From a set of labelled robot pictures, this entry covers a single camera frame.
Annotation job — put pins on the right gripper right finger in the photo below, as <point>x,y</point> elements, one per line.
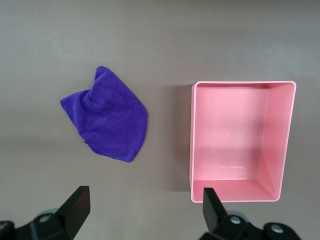
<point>212,210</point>

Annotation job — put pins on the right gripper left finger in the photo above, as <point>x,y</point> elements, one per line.
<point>75,207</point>

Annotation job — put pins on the purple cloth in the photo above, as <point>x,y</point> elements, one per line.
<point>112,117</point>

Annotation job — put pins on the pink plastic box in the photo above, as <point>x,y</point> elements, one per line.
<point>225,125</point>

